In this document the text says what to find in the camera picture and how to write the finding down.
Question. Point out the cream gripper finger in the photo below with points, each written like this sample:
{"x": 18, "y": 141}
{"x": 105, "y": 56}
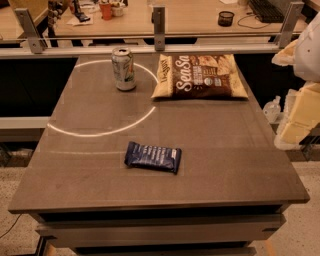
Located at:
{"x": 285, "y": 57}
{"x": 300, "y": 115}

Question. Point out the blue rxbar blueberry wrapper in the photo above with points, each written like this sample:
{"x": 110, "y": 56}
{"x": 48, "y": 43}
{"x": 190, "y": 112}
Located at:
{"x": 153, "y": 157}

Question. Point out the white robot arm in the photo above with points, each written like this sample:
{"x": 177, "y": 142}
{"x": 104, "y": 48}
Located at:
{"x": 307, "y": 53}

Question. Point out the brown sea salt chip bag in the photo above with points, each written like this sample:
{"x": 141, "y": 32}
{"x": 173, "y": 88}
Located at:
{"x": 198, "y": 76}

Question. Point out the clear plastic bottle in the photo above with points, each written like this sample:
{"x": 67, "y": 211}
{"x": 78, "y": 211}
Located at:
{"x": 272, "y": 109}

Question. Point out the black keyboard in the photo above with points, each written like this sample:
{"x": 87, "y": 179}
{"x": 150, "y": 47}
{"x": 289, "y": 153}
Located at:
{"x": 266, "y": 12}

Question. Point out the black mesh cup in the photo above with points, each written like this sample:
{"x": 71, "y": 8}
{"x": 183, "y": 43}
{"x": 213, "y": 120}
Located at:
{"x": 225, "y": 18}

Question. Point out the silver green soda can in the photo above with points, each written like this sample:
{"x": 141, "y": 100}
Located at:
{"x": 123, "y": 67}

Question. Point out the white bowl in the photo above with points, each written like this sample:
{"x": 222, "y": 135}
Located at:
{"x": 117, "y": 11}

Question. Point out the orange cup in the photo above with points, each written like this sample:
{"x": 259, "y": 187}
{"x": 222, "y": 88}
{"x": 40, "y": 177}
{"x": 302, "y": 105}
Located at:
{"x": 105, "y": 11}

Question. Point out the metal guard rail frame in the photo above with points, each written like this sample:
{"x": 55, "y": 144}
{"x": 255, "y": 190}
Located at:
{"x": 29, "y": 29}

